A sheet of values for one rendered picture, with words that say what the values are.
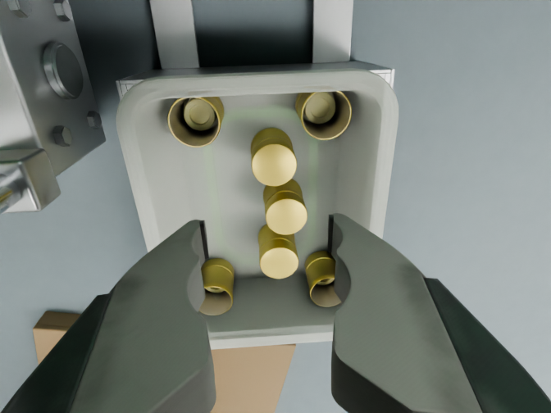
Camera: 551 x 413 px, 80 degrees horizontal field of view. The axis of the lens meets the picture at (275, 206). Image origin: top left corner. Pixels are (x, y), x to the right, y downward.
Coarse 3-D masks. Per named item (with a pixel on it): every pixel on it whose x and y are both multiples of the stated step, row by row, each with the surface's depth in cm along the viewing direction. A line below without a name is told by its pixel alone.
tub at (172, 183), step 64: (128, 128) 20; (256, 128) 27; (384, 128) 21; (192, 192) 30; (256, 192) 30; (320, 192) 30; (384, 192) 23; (256, 256) 33; (256, 320) 30; (320, 320) 30
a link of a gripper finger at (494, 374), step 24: (432, 288) 9; (456, 312) 8; (456, 336) 8; (480, 336) 8; (480, 360) 7; (504, 360) 7; (480, 384) 6; (504, 384) 6; (528, 384) 6; (480, 408) 6; (504, 408) 6; (528, 408) 6
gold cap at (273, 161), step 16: (272, 128) 27; (256, 144) 25; (272, 144) 24; (288, 144) 25; (256, 160) 24; (272, 160) 24; (288, 160) 24; (256, 176) 25; (272, 176) 25; (288, 176) 25
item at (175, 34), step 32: (160, 0) 24; (320, 0) 25; (352, 0) 25; (160, 32) 25; (192, 32) 25; (320, 32) 26; (192, 64) 26; (288, 64) 27; (320, 64) 26; (352, 64) 25
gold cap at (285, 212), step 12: (264, 192) 29; (276, 192) 27; (288, 192) 27; (300, 192) 29; (264, 204) 29; (276, 204) 26; (288, 204) 26; (300, 204) 26; (276, 216) 26; (288, 216) 26; (300, 216) 26; (276, 228) 27; (288, 228) 27; (300, 228) 27
